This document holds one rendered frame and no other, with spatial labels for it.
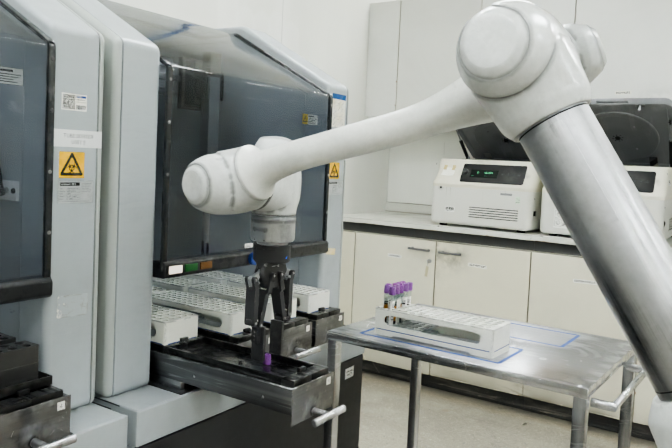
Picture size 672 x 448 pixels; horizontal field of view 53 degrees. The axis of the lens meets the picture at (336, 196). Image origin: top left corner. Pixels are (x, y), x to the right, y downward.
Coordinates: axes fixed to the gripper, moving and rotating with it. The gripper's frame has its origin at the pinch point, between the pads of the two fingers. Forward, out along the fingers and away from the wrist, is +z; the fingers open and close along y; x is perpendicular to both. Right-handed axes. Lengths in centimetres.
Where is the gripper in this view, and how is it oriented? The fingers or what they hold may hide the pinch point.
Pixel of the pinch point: (267, 341)
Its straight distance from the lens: 141.3
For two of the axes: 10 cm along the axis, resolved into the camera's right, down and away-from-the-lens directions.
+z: -0.5, 10.0, 0.6
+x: 8.4, 0.8, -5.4
